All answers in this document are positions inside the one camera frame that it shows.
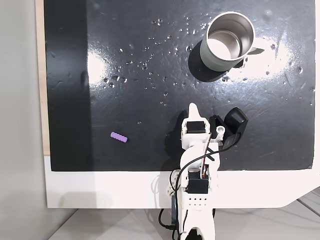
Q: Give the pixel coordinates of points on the purple ribbed pen grip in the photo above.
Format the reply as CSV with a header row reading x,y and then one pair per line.
x,y
119,137

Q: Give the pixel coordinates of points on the black glossy mat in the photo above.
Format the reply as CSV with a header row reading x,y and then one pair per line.
x,y
150,112

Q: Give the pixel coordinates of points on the black oval camera box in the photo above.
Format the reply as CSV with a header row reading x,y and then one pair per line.
x,y
236,120

